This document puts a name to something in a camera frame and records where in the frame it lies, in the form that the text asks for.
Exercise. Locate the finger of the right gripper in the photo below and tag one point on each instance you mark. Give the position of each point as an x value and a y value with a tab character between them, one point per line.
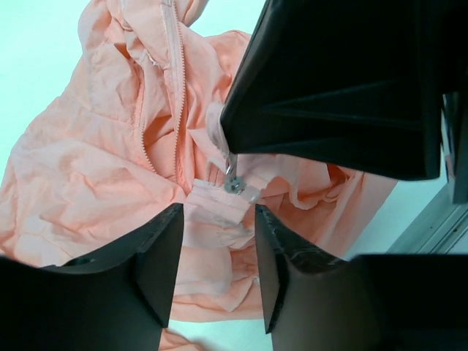
383	128
350	57

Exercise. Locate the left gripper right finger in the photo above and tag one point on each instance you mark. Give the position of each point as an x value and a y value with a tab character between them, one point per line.
313	300

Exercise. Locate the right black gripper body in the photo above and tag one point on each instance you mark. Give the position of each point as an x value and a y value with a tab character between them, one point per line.
454	144

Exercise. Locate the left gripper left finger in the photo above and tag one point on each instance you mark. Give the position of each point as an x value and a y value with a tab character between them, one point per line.
117	297

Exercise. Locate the salmon pink jacket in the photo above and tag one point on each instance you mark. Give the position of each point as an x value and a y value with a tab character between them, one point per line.
137	129

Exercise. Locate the front aluminium rail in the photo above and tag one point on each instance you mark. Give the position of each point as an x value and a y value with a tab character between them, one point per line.
440	228

